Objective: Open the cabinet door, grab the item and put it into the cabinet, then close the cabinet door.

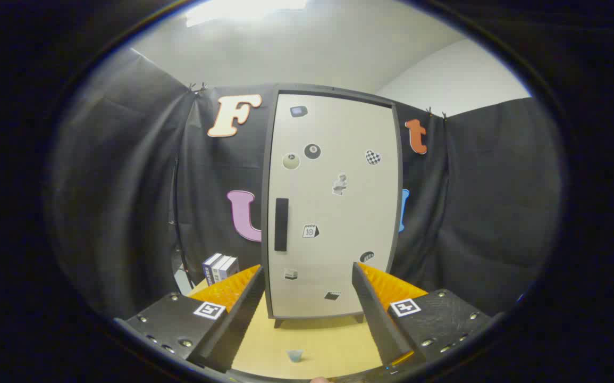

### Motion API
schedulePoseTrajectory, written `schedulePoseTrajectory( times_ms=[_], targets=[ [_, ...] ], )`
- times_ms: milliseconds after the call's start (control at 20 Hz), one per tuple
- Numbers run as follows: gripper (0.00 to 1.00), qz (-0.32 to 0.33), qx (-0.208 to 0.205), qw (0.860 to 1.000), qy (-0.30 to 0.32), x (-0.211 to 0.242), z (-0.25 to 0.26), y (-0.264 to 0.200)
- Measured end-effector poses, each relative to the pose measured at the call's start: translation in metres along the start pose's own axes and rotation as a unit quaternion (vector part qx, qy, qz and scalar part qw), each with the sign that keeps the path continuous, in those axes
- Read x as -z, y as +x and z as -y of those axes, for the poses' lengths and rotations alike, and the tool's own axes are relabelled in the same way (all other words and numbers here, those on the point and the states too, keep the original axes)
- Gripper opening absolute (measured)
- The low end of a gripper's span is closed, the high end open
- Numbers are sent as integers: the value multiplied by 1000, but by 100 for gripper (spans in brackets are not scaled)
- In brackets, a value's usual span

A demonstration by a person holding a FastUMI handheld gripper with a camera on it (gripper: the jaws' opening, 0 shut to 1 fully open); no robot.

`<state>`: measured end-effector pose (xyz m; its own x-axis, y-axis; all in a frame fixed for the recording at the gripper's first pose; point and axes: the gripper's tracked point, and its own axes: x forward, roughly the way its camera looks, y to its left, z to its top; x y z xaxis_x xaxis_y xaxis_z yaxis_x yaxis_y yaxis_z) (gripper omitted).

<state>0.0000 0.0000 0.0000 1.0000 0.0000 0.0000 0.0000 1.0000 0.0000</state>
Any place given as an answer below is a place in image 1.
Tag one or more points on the black backdrop cloth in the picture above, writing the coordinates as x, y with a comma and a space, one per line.
126, 186

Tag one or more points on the white and blue tube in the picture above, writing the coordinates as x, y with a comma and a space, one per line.
295, 355

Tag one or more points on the white spine book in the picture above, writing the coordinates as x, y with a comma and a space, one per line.
216, 271

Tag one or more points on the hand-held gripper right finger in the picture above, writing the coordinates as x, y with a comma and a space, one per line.
378, 319

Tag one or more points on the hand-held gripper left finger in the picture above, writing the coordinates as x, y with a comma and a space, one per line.
237, 330

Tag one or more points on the white cabinet door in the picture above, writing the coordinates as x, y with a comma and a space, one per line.
338, 255

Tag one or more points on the grey cabinet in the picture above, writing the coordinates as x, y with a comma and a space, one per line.
333, 89

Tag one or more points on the blue spine book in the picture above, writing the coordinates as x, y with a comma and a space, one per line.
209, 268

